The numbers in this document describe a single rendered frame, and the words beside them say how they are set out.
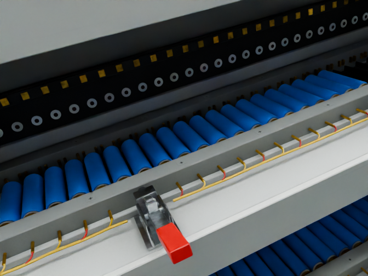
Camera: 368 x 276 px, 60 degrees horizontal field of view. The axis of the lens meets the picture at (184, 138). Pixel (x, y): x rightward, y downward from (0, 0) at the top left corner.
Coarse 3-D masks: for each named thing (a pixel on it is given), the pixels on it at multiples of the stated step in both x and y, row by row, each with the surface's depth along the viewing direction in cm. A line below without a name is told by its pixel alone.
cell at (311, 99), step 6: (282, 84) 40; (282, 90) 39; (288, 90) 38; (294, 90) 38; (300, 90) 37; (294, 96) 37; (300, 96) 37; (306, 96) 36; (312, 96) 36; (306, 102) 36; (312, 102) 35; (318, 102) 35
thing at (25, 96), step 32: (352, 0) 45; (224, 32) 39; (256, 32) 41; (288, 32) 43; (128, 64) 36; (160, 64) 38; (192, 64) 39; (224, 64) 41; (0, 96) 33; (32, 96) 34; (64, 96) 35; (96, 96) 36; (128, 96) 38; (0, 128) 34; (32, 128) 35
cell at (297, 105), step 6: (270, 90) 39; (276, 90) 39; (264, 96) 39; (270, 96) 38; (276, 96) 38; (282, 96) 37; (288, 96) 37; (282, 102) 37; (288, 102) 36; (294, 102) 35; (300, 102) 35; (294, 108) 35; (300, 108) 34
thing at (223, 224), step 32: (352, 32) 47; (256, 64) 42; (288, 64) 44; (160, 96) 39; (192, 96) 41; (64, 128) 36; (96, 128) 37; (352, 128) 32; (0, 160) 35; (288, 160) 30; (320, 160) 29; (352, 160) 28; (224, 192) 27; (256, 192) 27; (288, 192) 26; (320, 192) 27; (352, 192) 29; (128, 224) 26; (192, 224) 25; (224, 224) 24; (256, 224) 26; (288, 224) 27; (64, 256) 24; (96, 256) 24; (128, 256) 23; (160, 256) 23; (192, 256) 24; (224, 256) 26
